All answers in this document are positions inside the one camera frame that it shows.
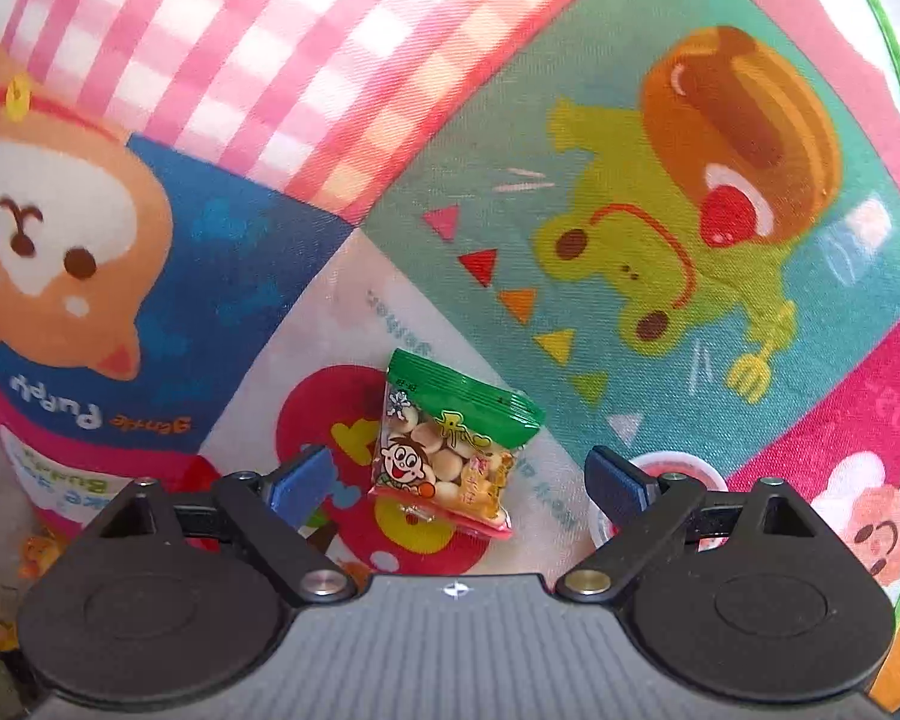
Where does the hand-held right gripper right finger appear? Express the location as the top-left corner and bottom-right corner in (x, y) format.
(555, 444), (805, 605)

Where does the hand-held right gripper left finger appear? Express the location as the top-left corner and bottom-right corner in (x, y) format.
(101, 444), (355, 605)

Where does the green snack packet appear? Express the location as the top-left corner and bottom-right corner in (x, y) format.
(367, 349), (547, 539)

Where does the colourful printed play mat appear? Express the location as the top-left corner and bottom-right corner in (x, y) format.
(0, 0), (900, 720)

